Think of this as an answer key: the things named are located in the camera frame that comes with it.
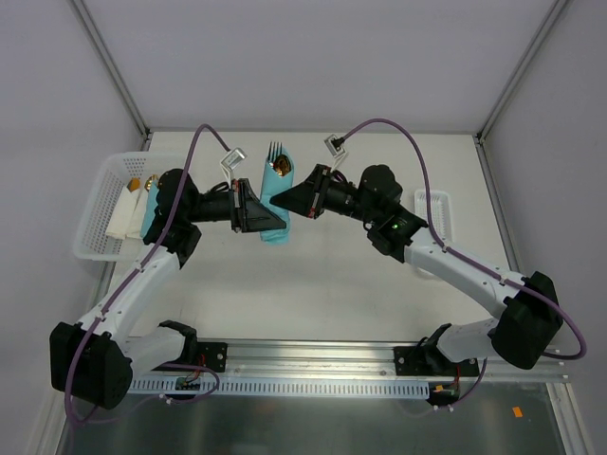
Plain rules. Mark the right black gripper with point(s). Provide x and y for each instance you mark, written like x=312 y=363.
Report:
x=321 y=191

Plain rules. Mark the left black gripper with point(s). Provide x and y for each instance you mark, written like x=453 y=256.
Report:
x=238 y=205

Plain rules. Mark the blue paper napkin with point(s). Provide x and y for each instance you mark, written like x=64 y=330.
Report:
x=273 y=184

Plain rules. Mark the gold spoon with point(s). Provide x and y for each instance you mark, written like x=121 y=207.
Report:
x=282 y=165
x=151 y=182

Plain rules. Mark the silver fork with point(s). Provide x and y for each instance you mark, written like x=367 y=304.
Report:
x=275 y=149

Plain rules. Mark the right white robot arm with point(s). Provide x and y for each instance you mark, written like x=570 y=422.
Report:
x=523 y=319

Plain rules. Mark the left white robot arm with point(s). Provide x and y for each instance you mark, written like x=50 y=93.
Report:
x=94 y=358

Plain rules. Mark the rolled blue napkin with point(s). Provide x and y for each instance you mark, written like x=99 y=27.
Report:
x=150 y=210

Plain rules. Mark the middle white rolled napkin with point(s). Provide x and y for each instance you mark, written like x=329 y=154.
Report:
x=134 y=228

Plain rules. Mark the white rolled napkin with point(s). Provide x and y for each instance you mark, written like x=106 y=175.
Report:
x=134 y=228
x=123 y=211

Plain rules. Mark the left white rolled napkin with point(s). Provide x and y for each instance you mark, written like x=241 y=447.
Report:
x=123 y=211

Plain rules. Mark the gold spoon in basket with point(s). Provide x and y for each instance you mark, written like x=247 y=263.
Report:
x=151 y=182

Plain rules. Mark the orange utensil tip in basket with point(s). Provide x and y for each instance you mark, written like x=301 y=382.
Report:
x=133 y=185

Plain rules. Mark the right white plastic tray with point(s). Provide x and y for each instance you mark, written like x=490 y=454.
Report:
x=440 y=202

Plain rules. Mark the left white plastic basket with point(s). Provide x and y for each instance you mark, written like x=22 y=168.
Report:
x=115 y=173

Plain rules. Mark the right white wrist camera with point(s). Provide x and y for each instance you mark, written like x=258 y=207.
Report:
x=336 y=148

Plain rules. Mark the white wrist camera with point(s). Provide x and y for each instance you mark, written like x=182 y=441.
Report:
x=336 y=148
x=231 y=160

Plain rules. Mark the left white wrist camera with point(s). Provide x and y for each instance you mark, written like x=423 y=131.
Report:
x=231 y=160

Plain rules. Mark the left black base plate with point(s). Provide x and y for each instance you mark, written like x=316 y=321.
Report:
x=208 y=354

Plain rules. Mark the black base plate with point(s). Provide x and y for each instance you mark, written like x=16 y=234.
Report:
x=208 y=354
x=428 y=361

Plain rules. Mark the aluminium mounting rail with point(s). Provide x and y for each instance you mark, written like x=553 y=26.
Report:
x=356 y=360

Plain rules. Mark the white slotted cable duct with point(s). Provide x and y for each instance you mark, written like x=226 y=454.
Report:
x=279 y=387

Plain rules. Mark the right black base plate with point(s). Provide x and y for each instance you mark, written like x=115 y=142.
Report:
x=428 y=361

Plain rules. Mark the left aluminium frame post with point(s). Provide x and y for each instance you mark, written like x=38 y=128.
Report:
x=104 y=55

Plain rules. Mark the aluminium frame post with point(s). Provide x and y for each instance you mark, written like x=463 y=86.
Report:
x=540 y=37
x=104 y=55

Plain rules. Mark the right aluminium frame post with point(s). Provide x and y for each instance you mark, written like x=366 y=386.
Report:
x=540 y=37

